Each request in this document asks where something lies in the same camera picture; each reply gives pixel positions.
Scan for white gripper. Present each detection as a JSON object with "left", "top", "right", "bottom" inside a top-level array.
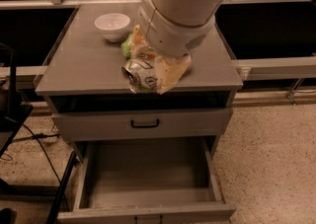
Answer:
[{"left": 130, "top": 0, "right": 214, "bottom": 94}]

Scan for green 7up can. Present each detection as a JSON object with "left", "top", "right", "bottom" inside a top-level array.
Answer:
[{"left": 121, "top": 57, "right": 157, "bottom": 94}]

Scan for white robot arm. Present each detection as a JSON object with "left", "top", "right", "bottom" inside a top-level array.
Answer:
[{"left": 123, "top": 0, "right": 224, "bottom": 94}]

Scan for closed top drawer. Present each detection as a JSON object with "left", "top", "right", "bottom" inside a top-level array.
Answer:
[{"left": 52, "top": 108, "right": 232, "bottom": 142}]

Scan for grey drawer cabinet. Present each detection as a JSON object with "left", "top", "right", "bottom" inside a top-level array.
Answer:
[{"left": 34, "top": 1, "right": 244, "bottom": 224}]

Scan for open middle drawer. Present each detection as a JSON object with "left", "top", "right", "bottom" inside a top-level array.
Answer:
[{"left": 57, "top": 137, "right": 236, "bottom": 224}]

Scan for green chip bag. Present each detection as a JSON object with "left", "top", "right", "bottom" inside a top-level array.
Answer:
[{"left": 120, "top": 35, "right": 132, "bottom": 58}]

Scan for white bowl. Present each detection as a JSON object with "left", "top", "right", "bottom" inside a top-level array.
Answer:
[{"left": 95, "top": 13, "right": 130, "bottom": 42}]

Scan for metal window railing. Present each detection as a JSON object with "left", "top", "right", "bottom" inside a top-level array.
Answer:
[{"left": 0, "top": 0, "right": 316, "bottom": 81}]

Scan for black stand left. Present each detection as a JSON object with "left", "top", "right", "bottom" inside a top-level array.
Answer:
[{"left": 0, "top": 43, "right": 76, "bottom": 224}]

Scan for black drawer handle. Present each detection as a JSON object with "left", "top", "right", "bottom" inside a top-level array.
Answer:
[{"left": 130, "top": 119, "right": 160, "bottom": 129}]

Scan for black cable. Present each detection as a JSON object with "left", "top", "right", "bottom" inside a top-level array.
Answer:
[{"left": 3, "top": 115, "right": 72, "bottom": 212}]

